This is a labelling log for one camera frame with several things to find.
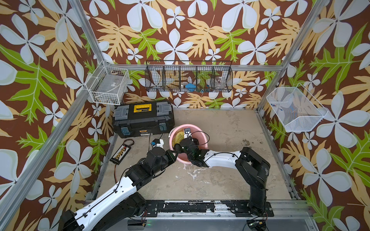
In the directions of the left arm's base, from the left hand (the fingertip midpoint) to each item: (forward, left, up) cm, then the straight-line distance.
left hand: (180, 151), depth 74 cm
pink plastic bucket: (+10, -9, +3) cm, 14 cm away
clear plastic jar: (+51, -27, +6) cm, 58 cm away
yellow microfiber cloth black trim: (+13, +2, -6) cm, 14 cm away
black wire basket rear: (+51, -4, +12) cm, 52 cm away
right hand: (+15, -1, -9) cm, 18 cm away
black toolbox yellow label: (+23, +32, -2) cm, 39 cm away
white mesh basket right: (+23, -67, +8) cm, 72 cm away
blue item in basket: (+43, -6, +9) cm, 44 cm away
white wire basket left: (+38, +45, +15) cm, 60 cm away
